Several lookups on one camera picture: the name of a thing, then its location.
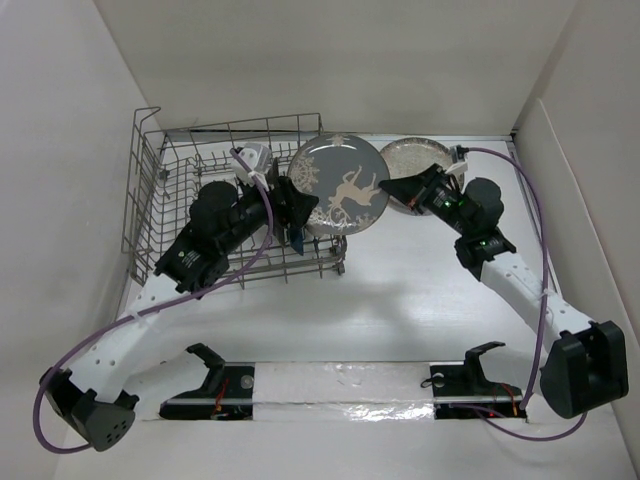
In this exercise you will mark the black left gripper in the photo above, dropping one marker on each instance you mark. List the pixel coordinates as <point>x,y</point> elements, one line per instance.
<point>288,205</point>

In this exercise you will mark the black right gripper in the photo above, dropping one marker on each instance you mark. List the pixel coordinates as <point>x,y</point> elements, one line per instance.
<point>415,190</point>

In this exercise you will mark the blue shell shaped dish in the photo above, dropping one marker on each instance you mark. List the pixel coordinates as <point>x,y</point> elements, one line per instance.
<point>296,237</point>

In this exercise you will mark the speckled beige round plate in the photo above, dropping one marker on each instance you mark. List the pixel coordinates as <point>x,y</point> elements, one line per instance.
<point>412,155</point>

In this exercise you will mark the silver metal plate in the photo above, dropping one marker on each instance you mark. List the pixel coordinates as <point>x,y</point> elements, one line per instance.
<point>273,174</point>

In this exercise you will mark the grey tree pattern plate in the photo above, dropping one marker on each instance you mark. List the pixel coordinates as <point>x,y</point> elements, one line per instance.
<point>343,171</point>

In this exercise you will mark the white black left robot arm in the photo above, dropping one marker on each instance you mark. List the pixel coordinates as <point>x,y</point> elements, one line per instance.
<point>86,387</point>

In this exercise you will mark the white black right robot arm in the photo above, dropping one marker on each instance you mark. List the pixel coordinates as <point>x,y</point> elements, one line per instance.
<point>578,364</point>

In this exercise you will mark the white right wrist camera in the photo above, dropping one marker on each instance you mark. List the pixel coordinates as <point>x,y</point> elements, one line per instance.
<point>458,155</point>

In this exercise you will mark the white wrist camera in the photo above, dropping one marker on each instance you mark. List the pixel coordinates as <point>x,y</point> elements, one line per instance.
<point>458,155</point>
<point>251,162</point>

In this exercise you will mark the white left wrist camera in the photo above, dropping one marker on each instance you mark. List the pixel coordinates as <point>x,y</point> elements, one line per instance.
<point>251,162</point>

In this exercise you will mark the grey wire dish rack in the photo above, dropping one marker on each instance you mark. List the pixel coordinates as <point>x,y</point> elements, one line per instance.
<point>167,168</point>

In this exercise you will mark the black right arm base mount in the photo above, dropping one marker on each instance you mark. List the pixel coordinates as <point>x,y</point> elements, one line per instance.
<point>461,390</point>

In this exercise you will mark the silver metal rail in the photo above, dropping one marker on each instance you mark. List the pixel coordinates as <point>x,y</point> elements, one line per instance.
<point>254,401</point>

